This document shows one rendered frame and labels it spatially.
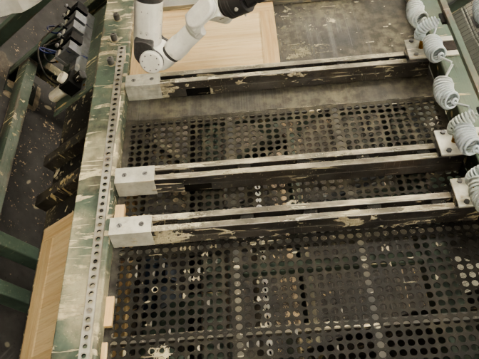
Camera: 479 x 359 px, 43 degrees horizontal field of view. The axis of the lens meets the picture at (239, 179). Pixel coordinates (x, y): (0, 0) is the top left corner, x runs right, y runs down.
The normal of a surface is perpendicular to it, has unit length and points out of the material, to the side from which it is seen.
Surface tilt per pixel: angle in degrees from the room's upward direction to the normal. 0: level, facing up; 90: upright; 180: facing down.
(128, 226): 55
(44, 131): 0
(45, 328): 90
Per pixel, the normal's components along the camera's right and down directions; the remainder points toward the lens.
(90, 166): -0.07, -0.62
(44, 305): -0.64, -0.46
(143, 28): -0.18, 0.58
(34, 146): 0.77, -0.43
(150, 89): 0.04, 0.78
